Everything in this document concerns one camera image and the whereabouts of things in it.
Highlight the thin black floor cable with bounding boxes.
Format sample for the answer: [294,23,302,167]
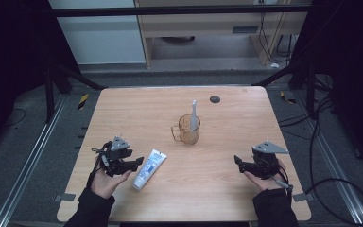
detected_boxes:
[4,108,26,128]

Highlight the black cables under desk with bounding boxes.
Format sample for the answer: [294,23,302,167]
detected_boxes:
[258,12,297,64]

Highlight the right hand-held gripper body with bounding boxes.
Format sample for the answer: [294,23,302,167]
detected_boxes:
[250,140,290,180]

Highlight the light wooden desk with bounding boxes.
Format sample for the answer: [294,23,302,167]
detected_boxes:
[134,0,313,69]

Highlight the person's right hand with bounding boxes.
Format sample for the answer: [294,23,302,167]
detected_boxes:
[244,159,289,193]

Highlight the thick black floor cable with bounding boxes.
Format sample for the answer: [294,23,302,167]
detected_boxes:
[305,94,363,226]

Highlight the dark curtain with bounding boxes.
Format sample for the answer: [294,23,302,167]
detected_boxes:
[296,0,363,174]
[0,0,79,152]

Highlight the white cabinet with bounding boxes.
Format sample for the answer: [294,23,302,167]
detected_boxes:
[47,0,147,65]

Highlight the aluminium floor rail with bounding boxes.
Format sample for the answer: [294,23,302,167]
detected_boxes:
[292,91,363,225]
[0,94,69,227]

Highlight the yellow black tape strip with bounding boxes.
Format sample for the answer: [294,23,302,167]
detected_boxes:
[279,90,297,105]
[77,93,90,111]

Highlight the black metal stand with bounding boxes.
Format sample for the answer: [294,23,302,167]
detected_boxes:
[251,60,318,119]
[43,62,108,124]

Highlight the grey tape piece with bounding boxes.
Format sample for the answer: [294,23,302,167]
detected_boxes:
[54,193,77,202]
[292,192,315,202]

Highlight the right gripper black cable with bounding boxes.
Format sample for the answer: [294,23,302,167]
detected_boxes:
[272,164,295,198]

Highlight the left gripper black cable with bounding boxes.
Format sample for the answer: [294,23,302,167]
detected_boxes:
[86,140,112,190]

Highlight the person's left hand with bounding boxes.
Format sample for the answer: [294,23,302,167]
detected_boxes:
[89,157,133,200]

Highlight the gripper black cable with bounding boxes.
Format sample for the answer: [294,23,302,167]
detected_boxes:
[86,140,112,190]
[272,164,295,198]

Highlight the white toothpaste tube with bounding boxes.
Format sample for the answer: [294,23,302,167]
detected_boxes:
[131,148,168,191]

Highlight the white electric toothbrush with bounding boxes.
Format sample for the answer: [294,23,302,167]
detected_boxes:
[189,99,200,131]

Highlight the black horizontal frame bar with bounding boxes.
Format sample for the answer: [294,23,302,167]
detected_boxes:
[48,5,313,17]

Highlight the clear amber plastic cup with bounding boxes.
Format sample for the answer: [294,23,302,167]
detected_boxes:
[170,113,201,146]

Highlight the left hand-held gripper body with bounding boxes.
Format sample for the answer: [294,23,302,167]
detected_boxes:
[98,135,135,178]

